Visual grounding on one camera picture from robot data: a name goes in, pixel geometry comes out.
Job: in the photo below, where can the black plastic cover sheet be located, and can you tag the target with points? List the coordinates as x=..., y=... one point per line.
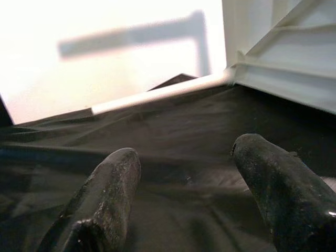
x=183, y=131

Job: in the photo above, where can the white plastic children table top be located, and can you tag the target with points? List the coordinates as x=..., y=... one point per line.
x=283, y=52

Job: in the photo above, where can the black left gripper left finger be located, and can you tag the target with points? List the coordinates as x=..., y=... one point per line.
x=105, y=199

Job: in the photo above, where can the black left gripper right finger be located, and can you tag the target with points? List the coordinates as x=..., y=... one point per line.
x=288, y=194

